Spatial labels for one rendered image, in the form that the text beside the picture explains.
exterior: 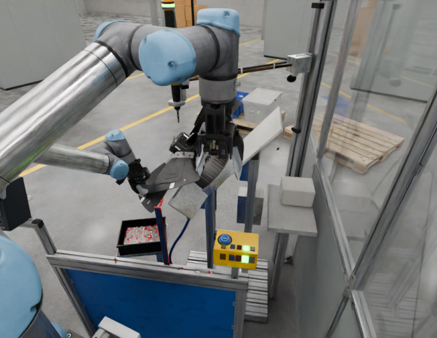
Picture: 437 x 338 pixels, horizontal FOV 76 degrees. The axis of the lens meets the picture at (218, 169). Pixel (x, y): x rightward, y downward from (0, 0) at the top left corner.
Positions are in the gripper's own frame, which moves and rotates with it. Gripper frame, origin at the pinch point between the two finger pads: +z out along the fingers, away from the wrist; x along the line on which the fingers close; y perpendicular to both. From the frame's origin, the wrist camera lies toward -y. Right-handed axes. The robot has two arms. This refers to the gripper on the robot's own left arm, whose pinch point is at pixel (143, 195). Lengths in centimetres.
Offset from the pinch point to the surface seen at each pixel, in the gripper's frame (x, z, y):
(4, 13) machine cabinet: 429, -159, -399
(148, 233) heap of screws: -12.2, 14.4, 0.9
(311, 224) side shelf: 5, 37, 77
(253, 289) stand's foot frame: 15, 105, 31
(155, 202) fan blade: -3.7, 2.5, 7.0
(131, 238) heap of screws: -15.8, 12.8, -6.4
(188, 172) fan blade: -9.6, -14.4, 32.6
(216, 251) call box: -35, 5, 43
